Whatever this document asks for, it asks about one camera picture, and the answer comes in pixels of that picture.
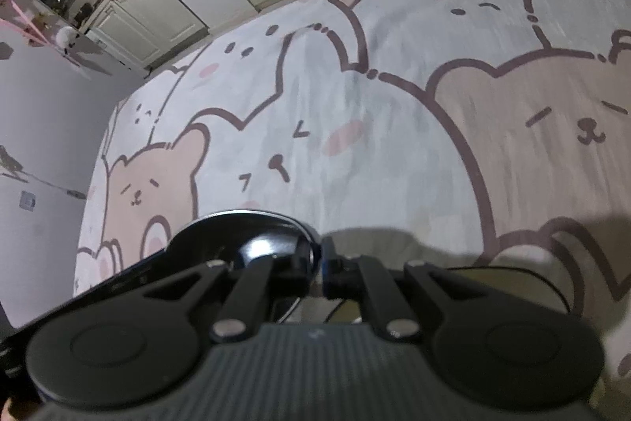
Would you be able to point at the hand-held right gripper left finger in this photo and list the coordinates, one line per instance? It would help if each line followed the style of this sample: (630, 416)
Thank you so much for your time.
(305, 263)

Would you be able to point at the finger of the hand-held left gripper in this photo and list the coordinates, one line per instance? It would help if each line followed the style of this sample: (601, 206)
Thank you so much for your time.
(157, 270)

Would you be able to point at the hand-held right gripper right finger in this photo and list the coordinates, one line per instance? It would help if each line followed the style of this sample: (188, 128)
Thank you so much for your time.
(331, 270)

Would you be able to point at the round steel bowl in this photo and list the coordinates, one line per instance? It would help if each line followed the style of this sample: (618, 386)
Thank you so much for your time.
(256, 243)

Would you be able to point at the bear-print tablecloth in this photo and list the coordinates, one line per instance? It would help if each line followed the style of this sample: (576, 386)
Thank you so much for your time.
(394, 105)

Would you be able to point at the white cabinet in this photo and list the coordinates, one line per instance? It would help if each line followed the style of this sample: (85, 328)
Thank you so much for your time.
(148, 16)

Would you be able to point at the pink ribbon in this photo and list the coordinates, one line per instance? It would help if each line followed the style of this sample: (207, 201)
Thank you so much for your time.
(29, 31)

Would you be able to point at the wall socket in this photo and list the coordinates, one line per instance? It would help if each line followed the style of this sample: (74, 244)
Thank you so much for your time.
(27, 200)

